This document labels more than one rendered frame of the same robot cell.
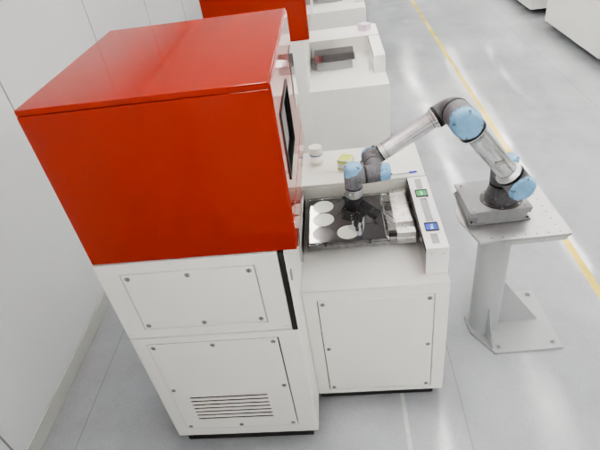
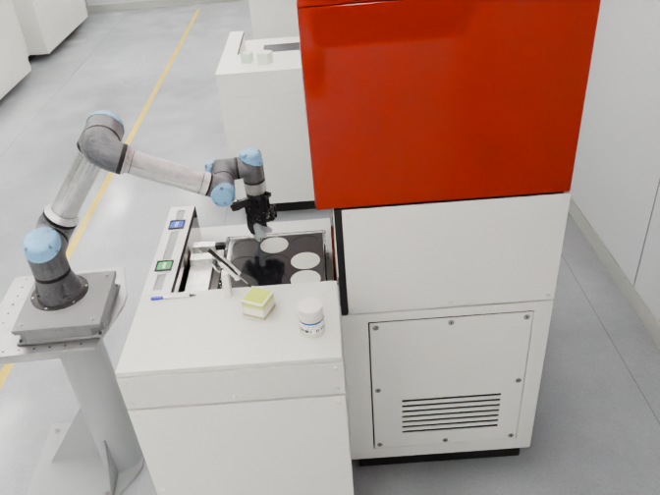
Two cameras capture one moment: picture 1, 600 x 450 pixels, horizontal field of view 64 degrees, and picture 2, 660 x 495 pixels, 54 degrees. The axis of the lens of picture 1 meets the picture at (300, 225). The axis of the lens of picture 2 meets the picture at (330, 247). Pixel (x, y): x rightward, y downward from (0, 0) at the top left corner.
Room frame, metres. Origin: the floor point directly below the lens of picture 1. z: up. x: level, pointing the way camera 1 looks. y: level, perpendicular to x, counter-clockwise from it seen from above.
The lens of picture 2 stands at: (3.70, -0.24, 2.19)
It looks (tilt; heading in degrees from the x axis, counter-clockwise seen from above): 34 degrees down; 173
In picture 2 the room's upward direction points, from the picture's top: 5 degrees counter-clockwise
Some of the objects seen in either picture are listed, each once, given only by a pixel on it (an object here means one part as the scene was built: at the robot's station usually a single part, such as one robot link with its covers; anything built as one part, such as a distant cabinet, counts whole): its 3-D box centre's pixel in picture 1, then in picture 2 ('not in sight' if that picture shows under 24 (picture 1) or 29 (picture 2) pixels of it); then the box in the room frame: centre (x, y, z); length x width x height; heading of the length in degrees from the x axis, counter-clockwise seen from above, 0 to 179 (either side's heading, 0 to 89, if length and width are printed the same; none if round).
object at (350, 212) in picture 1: (354, 206); (259, 206); (1.72, -0.24, 1.05); 0.09 x 0.08 x 0.12; 53
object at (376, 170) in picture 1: (376, 170); (222, 172); (1.73, -0.35, 1.21); 0.11 x 0.11 x 0.08; 89
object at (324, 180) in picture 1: (361, 174); (237, 341); (2.22, -0.37, 0.89); 0.62 x 0.35 x 0.14; 83
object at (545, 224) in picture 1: (502, 220); (65, 322); (1.82, -0.98, 0.75); 0.45 x 0.44 x 0.13; 85
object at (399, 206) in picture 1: (401, 216); (199, 279); (1.84, -0.49, 0.87); 0.36 x 0.08 x 0.03; 173
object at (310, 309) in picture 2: (315, 154); (311, 317); (2.31, -0.15, 1.01); 0.07 x 0.07 x 0.10
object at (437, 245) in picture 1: (425, 220); (174, 261); (1.74, -0.57, 0.89); 0.55 x 0.09 x 0.14; 173
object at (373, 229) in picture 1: (345, 218); (274, 263); (1.85, -0.22, 0.90); 0.34 x 0.34 x 0.01; 83
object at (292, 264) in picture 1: (294, 226); (334, 200); (1.69, 0.03, 1.02); 0.82 x 0.03 x 0.40; 173
